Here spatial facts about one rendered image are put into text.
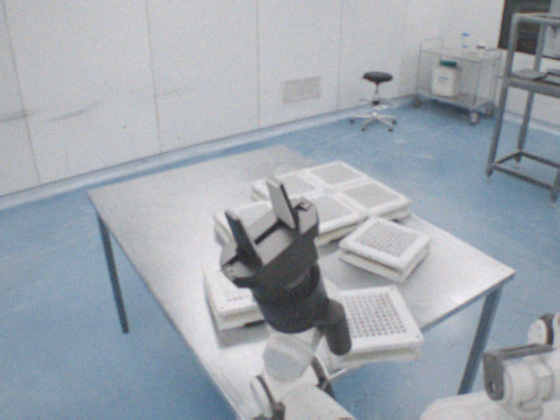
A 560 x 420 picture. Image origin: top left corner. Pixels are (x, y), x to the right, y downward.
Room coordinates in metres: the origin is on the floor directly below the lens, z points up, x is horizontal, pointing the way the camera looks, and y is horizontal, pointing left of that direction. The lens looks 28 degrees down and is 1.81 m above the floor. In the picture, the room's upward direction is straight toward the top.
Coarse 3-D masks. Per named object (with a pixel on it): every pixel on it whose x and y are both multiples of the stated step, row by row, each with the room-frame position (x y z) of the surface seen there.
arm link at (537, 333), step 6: (534, 324) 0.73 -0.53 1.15; (540, 324) 0.71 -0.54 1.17; (534, 330) 0.72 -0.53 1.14; (540, 330) 0.70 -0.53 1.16; (546, 330) 0.69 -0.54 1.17; (528, 336) 0.73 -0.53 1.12; (534, 336) 0.71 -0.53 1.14; (540, 336) 0.69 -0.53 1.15; (546, 336) 0.68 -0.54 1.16; (528, 342) 0.72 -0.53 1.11; (540, 342) 0.68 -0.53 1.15; (546, 342) 0.67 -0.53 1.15; (558, 348) 0.66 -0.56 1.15
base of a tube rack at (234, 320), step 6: (204, 282) 1.26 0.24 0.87; (210, 300) 1.17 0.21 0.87; (216, 312) 1.11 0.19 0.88; (246, 312) 1.11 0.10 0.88; (252, 312) 1.11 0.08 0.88; (258, 312) 1.11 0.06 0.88; (216, 318) 1.09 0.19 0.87; (228, 318) 1.08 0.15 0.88; (234, 318) 1.08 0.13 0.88; (240, 318) 1.08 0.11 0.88; (246, 318) 1.08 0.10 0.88; (252, 318) 1.08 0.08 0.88; (258, 318) 1.09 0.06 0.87; (222, 324) 1.06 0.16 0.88; (228, 324) 1.06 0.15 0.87; (234, 324) 1.07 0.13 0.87; (240, 324) 1.07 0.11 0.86
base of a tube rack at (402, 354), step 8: (368, 352) 0.94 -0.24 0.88; (376, 352) 0.94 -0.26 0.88; (384, 352) 0.94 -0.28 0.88; (392, 352) 0.94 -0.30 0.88; (400, 352) 0.94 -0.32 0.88; (408, 352) 0.93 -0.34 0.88; (344, 360) 0.91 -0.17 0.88; (352, 360) 0.91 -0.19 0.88; (360, 360) 0.91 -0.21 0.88; (368, 360) 0.91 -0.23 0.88; (376, 360) 0.92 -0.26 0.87; (384, 360) 0.92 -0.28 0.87; (400, 360) 0.92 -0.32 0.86; (408, 360) 0.93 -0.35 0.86; (336, 368) 0.90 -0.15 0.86
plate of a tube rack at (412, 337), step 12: (372, 288) 1.16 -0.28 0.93; (384, 288) 1.16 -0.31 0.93; (396, 288) 1.16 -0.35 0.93; (396, 300) 1.10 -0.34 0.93; (348, 312) 1.05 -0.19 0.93; (408, 312) 1.05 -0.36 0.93; (360, 324) 1.00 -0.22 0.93; (372, 324) 1.00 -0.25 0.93; (408, 324) 1.00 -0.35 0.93; (372, 336) 0.95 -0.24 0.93; (384, 336) 0.95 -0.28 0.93; (396, 336) 0.95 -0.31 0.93; (408, 336) 0.95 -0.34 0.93; (420, 336) 0.95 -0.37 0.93; (360, 348) 0.91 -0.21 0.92; (372, 348) 0.91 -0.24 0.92; (384, 348) 0.92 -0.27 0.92; (396, 348) 0.92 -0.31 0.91
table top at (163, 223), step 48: (96, 192) 1.97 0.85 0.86; (144, 192) 1.97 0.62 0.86; (192, 192) 1.97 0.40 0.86; (240, 192) 1.96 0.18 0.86; (144, 240) 1.55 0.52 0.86; (192, 240) 1.55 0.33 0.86; (336, 240) 1.55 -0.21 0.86; (432, 240) 1.55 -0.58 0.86; (192, 288) 1.25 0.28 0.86; (432, 288) 1.25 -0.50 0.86; (480, 288) 1.24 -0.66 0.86; (192, 336) 1.03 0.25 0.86; (240, 336) 1.03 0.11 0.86; (240, 384) 0.85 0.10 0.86
